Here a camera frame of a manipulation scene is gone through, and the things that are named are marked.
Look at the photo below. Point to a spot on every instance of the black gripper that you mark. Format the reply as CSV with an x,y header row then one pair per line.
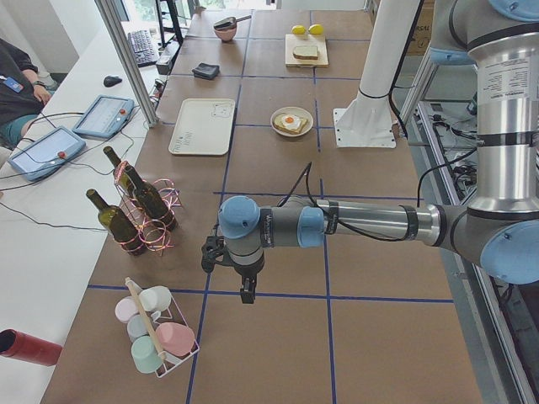
x,y
245,271

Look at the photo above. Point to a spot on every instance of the fried egg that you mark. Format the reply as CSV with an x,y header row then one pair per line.
x,y
291,122

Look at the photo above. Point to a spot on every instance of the bread slice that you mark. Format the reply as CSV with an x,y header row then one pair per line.
x,y
305,52
279,126

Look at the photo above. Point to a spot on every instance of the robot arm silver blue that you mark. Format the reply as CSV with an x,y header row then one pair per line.
x,y
497,230

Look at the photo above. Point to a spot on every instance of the cream bear serving tray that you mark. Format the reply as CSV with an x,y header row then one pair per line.
x,y
203,127

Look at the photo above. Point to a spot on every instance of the salmon pink cup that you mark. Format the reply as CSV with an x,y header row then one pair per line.
x,y
176,338

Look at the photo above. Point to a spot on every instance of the white cup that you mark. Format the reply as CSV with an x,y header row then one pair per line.
x,y
156,298

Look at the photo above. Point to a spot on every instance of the grey cup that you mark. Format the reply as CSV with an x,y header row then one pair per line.
x,y
136,328

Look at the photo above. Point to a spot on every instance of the light pink cup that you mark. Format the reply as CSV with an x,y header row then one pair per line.
x,y
125,309

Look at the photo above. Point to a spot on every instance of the mint green cup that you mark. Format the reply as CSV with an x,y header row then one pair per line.
x,y
145,356

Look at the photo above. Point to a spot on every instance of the green wine bottle middle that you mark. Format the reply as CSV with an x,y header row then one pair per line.
x,y
150,199

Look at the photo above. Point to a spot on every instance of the green wine bottle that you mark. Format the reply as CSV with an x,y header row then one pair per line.
x,y
113,218
115,166
150,199

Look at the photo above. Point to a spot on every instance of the green wine bottle front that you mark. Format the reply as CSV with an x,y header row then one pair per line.
x,y
113,218

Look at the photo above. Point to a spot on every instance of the green wine bottle back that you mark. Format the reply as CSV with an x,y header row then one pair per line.
x,y
115,166

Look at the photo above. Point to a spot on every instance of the white round plate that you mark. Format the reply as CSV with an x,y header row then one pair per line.
x,y
293,110

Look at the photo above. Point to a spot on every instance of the grey folded cloth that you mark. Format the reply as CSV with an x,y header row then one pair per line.
x,y
206,71

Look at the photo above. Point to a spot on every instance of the blue teach pendant far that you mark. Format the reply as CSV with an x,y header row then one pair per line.
x,y
105,117

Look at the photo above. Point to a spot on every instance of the blue teach pendant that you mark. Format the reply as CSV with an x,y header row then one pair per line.
x,y
105,117
46,155

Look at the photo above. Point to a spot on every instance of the red cylinder can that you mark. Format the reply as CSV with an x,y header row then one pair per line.
x,y
21,346

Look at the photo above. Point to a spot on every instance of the blue teach pendant near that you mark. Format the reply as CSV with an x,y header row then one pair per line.
x,y
46,155

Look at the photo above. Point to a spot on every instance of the black computer mouse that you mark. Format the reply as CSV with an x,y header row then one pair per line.
x,y
111,80

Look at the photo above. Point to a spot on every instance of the wooden cutting board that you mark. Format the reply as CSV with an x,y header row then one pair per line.
x,y
306,39

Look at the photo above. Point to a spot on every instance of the pink bowl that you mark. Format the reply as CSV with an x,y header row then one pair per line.
x,y
225,32

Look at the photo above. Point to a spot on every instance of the yellow lemon left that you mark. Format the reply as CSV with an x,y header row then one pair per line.
x,y
298,29

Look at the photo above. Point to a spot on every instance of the yellow lemon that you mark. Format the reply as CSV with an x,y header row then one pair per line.
x,y
298,29
316,29

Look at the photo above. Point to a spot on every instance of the metal scoop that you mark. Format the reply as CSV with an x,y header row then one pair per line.
x,y
229,22

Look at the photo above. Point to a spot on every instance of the black keyboard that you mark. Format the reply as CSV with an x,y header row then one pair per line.
x,y
142,47

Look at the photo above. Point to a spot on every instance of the yellow lemon right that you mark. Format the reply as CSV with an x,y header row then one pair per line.
x,y
316,29

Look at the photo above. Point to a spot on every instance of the seated person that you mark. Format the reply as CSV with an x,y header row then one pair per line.
x,y
23,94

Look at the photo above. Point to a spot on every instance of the cardboard box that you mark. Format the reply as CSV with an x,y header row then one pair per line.
x,y
422,32

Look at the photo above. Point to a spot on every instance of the copper wire bottle rack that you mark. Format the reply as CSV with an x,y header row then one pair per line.
x,y
153,233

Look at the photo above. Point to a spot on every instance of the aluminium frame post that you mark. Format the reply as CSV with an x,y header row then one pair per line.
x,y
114,26

